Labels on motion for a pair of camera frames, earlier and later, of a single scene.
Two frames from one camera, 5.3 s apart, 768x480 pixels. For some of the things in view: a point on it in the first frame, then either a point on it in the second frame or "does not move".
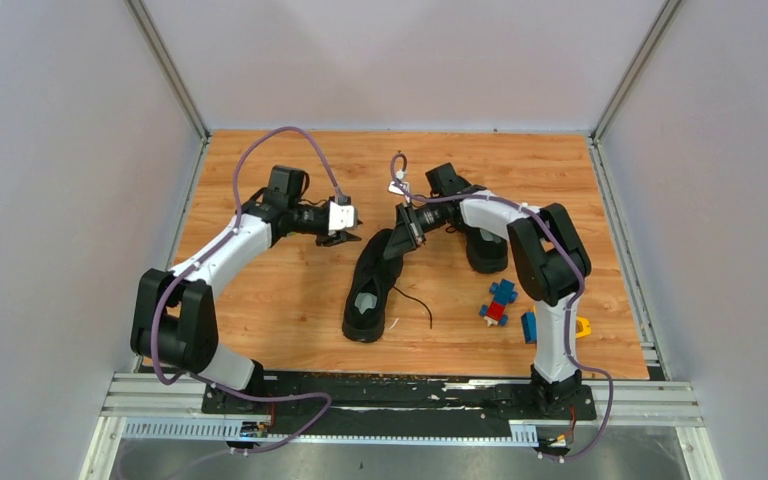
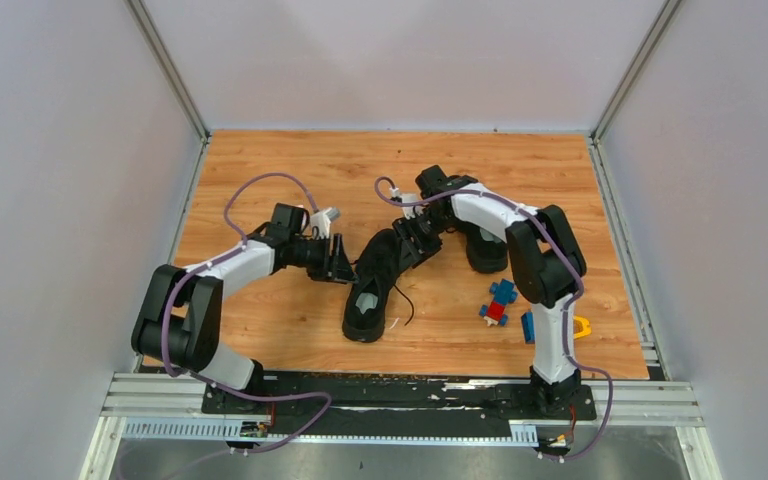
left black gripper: x=332 y=239 -> x=336 y=267
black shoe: x=485 y=254 does not move
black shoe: x=371 y=283 does not move
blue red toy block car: x=503 y=294 does not move
